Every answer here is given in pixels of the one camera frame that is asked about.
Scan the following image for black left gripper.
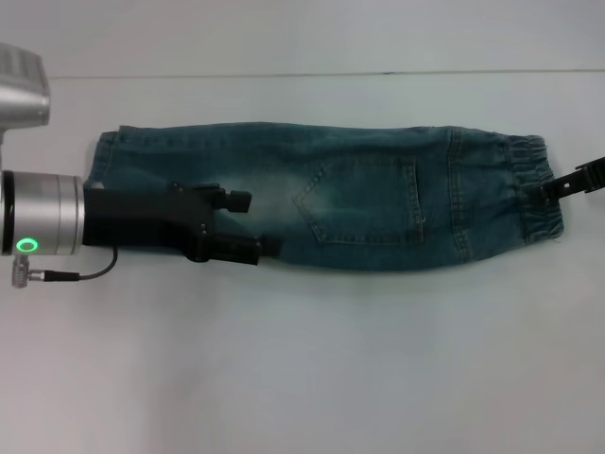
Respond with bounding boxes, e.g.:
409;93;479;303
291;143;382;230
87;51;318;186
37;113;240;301
81;183;285;269

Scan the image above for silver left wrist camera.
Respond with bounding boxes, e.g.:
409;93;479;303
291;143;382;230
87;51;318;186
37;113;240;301
0;42;52;130

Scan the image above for left wrist cable with plug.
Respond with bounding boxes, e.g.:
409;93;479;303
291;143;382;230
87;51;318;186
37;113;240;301
9;249;120;288

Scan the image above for blue washed denim shorts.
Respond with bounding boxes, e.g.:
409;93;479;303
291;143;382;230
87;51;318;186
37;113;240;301
83;123;567;276

